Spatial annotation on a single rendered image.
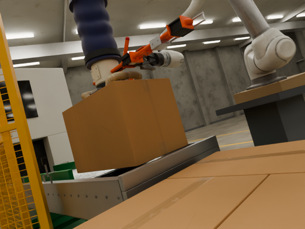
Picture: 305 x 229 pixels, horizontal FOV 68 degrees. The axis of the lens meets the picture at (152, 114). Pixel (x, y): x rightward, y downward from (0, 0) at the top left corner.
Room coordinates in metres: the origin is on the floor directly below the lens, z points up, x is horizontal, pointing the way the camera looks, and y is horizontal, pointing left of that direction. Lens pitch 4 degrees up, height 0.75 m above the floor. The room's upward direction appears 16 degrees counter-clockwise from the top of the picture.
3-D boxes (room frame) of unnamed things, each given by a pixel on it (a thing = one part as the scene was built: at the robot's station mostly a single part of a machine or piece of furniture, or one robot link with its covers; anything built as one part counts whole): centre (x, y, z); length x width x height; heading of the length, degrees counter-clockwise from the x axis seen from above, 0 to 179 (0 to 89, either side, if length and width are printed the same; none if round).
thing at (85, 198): (1.72, 0.99, 0.50); 2.31 x 0.05 x 0.19; 45
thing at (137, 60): (1.20, 0.03, 1.13); 0.10 x 0.08 x 0.06; 134
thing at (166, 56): (1.36, -0.15, 1.14); 0.09 x 0.06 x 0.09; 44
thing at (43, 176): (2.01, 1.19, 0.60); 1.60 x 0.11 x 0.09; 45
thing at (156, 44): (1.05, -0.12, 1.13); 0.07 x 0.07 x 0.04; 44
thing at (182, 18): (0.95, -0.21, 1.13); 0.08 x 0.07 x 0.05; 44
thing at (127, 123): (1.37, 0.20, 0.81); 0.60 x 0.40 x 0.40; 45
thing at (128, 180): (1.11, -0.07, 0.58); 0.70 x 0.03 x 0.06; 135
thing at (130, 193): (1.11, -0.07, 0.48); 0.70 x 0.03 x 0.15; 135
